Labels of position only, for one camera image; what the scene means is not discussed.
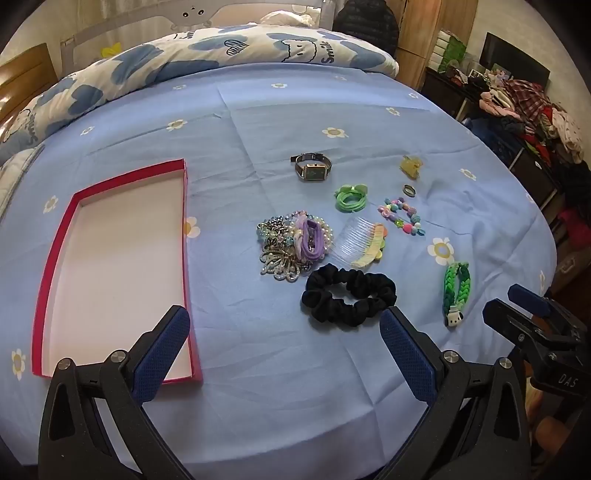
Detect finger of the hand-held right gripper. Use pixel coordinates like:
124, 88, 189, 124
507, 284, 555, 319
482, 298, 555, 363

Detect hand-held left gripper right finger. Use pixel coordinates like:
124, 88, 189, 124
374, 305, 536, 480

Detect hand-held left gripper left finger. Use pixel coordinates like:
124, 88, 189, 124
39, 305, 195, 480

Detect black scrunchie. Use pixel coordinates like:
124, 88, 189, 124
301, 263, 398, 329

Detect red cardboard box lid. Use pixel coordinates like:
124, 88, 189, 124
31, 158, 204, 385

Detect clear hair comb pastel flowers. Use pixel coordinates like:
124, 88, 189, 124
333, 218, 387, 269

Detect colourful beaded bracelet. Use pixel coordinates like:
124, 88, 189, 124
378, 198, 426, 237

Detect purple hair tie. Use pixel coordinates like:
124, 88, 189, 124
292, 216, 329, 265

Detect green hair tie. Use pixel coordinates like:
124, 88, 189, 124
334, 182, 370, 214

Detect square-faced wristwatch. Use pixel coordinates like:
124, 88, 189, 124
290, 154, 332, 182

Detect black monitor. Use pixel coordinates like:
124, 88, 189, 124
479, 32, 552, 85

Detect blue floral bed sheet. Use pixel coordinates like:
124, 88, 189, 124
0, 60, 560, 480

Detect green bag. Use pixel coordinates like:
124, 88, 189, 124
438, 37, 468, 73

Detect white duvet blue hearts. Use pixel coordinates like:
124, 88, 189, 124
0, 27, 400, 160

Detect wooden wardrobe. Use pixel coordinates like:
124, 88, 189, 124
385, 0, 445, 91

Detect wooden headboard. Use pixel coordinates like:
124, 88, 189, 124
0, 43, 59, 126

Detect black puffer jacket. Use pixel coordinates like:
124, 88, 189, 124
332, 0, 399, 60

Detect green braided bracelet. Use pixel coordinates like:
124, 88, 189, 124
442, 261, 471, 329

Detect white pearl bracelet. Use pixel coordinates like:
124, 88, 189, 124
295, 211, 338, 256

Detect blue crystal bracelet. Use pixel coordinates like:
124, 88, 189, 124
257, 214, 297, 254

